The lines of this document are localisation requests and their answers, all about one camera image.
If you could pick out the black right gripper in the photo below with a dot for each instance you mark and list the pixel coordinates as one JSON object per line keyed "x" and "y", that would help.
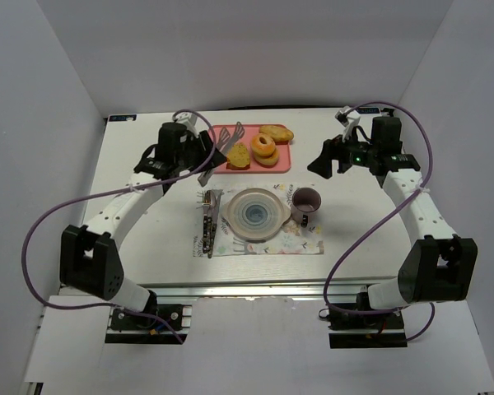
{"x": 334, "y": 152}

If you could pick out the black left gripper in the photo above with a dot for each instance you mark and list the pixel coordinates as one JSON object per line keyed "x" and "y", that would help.
{"x": 206, "y": 146}

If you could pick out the metal serving tongs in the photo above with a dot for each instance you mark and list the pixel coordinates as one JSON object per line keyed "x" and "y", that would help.
{"x": 226, "y": 139}

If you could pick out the glazed top donut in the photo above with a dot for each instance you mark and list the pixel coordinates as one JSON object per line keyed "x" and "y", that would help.
{"x": 262, "y": 145}

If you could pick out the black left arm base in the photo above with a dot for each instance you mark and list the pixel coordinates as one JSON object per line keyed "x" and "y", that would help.
{"x": 171, "y": 329}

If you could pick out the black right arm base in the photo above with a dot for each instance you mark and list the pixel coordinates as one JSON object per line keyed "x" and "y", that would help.
{"x": 347, "y": 331}

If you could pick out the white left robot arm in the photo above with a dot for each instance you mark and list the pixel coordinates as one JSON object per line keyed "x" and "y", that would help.
{"x": 89, "y": 256}

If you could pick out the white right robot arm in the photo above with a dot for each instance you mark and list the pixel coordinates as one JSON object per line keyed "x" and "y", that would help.
{"x": 439, "y": 266}

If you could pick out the seeded bread slice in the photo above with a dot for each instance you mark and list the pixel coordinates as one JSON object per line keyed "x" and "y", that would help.
{"x": 238, "y": 157}

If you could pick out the oval bread roll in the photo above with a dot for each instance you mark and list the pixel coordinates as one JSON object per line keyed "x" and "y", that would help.
{"x": 279, "y": 134}

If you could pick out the blue right corner sticker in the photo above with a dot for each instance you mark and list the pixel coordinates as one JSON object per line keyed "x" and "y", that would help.
{"x": 368, "y": 110}

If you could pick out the blue corner sticker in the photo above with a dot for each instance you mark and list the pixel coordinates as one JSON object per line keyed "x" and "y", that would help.
{"x": 122, "y": 118}
{"x": 368, "y": 110}

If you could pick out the metal fork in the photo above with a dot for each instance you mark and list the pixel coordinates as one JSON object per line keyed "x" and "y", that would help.
{"x": 205, "y": 207}

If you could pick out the metal knife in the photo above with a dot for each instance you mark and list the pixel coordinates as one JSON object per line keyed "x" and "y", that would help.
{"x": 214, "y": 218}

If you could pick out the purple mug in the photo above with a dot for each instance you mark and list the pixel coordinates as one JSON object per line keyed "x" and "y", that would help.
{"x": 305, "y": 202}

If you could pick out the lower donut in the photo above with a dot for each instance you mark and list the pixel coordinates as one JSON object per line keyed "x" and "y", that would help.
{"x": 267, "y": 161}

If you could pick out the blue left corner sticker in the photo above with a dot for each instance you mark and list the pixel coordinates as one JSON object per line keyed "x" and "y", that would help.
{"x": 122, "y": 118}

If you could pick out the floral placemat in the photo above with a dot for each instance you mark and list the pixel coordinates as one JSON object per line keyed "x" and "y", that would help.
{"x": 292, "y": 238}

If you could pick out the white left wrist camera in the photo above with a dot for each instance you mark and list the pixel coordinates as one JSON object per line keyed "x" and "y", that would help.
{"x": 186, "y": 118}

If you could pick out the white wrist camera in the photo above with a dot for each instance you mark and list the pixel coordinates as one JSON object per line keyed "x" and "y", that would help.
{"x": 186, "y": 118}
{"x": 349, "y": 118}

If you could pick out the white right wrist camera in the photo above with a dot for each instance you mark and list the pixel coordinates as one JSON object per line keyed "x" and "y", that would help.
{"x": 349, "y": 118}

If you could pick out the round plate with handles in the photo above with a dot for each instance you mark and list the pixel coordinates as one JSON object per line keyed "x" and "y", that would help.
{"x": 255, "y": 214}

